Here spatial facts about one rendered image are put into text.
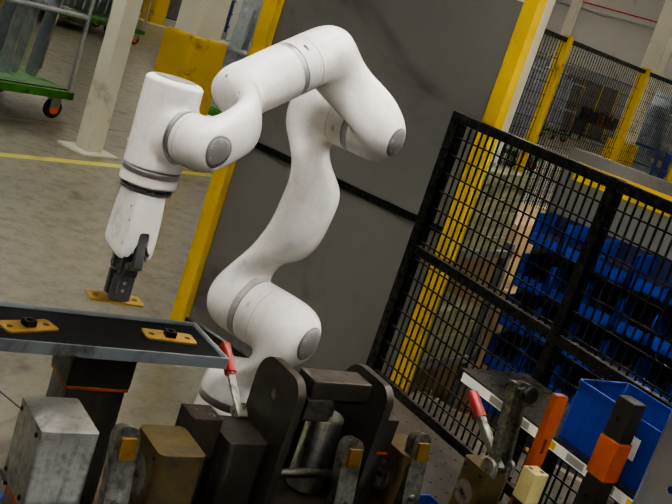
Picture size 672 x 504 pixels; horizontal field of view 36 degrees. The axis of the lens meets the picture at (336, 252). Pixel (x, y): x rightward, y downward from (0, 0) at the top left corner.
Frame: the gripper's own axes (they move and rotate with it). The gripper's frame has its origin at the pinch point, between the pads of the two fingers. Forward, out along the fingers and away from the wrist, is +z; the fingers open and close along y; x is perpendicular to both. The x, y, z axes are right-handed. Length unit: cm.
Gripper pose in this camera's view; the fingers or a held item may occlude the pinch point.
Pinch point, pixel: (119, 283)
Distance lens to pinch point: 155.4
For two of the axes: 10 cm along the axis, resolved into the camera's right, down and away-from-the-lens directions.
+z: -3.0, 9.3, 2.3
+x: 8.5, 1.6, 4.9
